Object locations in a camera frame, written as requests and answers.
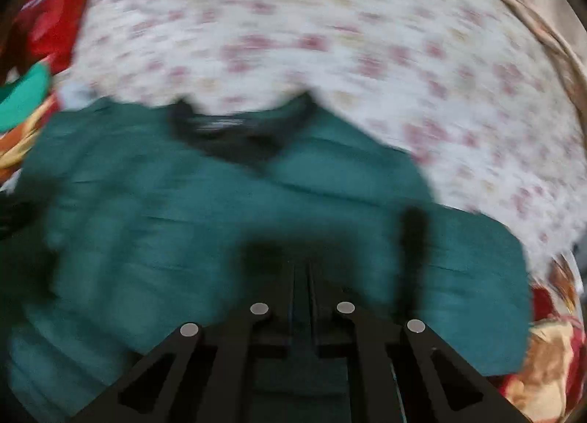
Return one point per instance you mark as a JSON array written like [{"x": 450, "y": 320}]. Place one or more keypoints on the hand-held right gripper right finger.
[{"x": 315, "y": 313}]

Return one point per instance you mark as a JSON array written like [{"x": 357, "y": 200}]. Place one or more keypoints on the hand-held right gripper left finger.
[{"x": 288, "y": 313}]

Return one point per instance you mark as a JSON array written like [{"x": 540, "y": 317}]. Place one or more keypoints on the dark green puffer jacket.
[{"x": 183, "y": 221}]

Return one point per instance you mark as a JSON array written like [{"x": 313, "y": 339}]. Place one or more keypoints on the floral bed sheet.
[{"x": 321, "y": 38}]

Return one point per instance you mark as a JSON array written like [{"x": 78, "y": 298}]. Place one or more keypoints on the bright green cloth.
[{"x": 23, "y": 97}]

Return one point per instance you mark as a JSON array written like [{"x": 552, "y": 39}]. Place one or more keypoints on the red plastic bag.
[{"x": 55, "y": 24}]

